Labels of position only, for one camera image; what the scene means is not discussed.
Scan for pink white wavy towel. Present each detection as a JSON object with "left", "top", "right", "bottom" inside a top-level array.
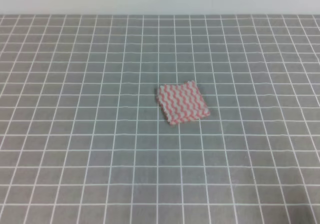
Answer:
[{"left": 156, "top": 81, "right": 211, "bottom": 125}]

